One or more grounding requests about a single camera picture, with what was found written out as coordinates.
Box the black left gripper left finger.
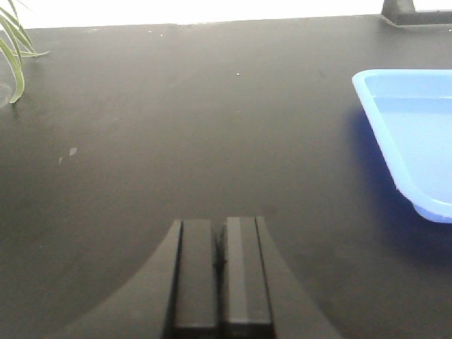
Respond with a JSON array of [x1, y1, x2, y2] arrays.
[[51, 220, 219, 338]]

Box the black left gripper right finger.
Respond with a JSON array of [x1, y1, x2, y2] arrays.
[[220, 217, 341, 338]]

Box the blue plastic tray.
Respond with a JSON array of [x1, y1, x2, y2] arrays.
[[352, 69, 451, 224]]

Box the green plant leaves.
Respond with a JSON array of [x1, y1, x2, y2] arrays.
[[1, 1, 49, 105]]

